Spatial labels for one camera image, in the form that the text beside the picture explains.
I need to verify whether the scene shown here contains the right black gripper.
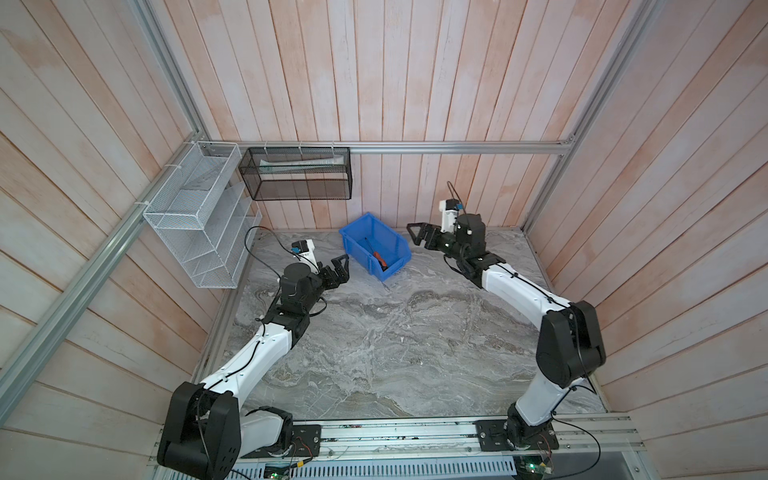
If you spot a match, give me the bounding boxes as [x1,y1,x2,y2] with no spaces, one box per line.
[412,224,471,266]

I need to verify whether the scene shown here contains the blue plastic bin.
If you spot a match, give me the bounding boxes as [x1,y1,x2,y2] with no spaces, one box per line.
[339,213,412,282]

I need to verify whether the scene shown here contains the orange handled screwdriver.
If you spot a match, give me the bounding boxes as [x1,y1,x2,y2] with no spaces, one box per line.
[373,251,389,271]

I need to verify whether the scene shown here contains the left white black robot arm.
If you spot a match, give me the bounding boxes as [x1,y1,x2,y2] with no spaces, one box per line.
[157,255,350,479]

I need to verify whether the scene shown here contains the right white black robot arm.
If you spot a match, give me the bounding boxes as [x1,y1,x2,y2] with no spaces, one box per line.
[406,209,607,450]

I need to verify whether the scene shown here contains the white ventilation grille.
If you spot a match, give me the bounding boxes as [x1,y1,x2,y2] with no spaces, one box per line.
[233,455,518,480]

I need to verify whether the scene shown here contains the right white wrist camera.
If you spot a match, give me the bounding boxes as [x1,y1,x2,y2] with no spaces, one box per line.
[439,198,463,234]

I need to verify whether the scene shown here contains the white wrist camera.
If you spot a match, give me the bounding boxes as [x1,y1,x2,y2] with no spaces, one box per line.
[439,198,463,234]
[290,239,318,273]

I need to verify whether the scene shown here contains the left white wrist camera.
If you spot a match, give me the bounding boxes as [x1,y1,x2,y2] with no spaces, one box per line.
[290,239,318,273]

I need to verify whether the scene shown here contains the left black camera cable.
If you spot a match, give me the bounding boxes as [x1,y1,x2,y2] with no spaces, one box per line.
[243,224,301,283]

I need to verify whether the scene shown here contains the black wire mesh basket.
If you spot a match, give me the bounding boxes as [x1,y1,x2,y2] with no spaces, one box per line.
[238,147,353,202]

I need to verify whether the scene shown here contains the horizontal aluminium wall rail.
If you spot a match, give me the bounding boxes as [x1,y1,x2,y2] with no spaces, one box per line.
[211,141,573,155]

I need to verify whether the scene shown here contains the white wire mesh shelf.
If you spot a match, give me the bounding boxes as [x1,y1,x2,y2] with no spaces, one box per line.
[144,141,262,289]

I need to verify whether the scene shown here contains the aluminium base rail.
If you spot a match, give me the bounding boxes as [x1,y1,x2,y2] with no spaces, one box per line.
[230,413,657,479]

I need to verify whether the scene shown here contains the right black base cable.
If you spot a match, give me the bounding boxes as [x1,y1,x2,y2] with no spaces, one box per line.
[539,383,602,480]

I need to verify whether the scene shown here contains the left aluminium wall rail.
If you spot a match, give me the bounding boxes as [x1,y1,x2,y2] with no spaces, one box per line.
[1,130,206,423]

